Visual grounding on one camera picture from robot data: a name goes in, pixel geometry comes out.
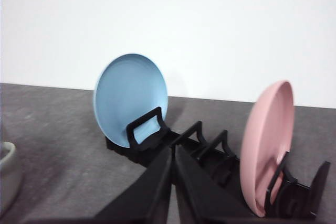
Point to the green electric steamer pot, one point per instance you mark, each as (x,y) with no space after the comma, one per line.
(11,177)

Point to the blue plate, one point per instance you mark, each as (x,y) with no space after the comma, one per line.
(127,87)

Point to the pink plate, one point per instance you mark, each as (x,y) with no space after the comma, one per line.
(266,138)

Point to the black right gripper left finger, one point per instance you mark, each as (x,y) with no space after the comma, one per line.
(149,201)

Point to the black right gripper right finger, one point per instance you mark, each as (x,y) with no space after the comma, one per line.
(202,200)

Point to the black plate rack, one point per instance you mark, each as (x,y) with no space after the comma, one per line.
(218,158)

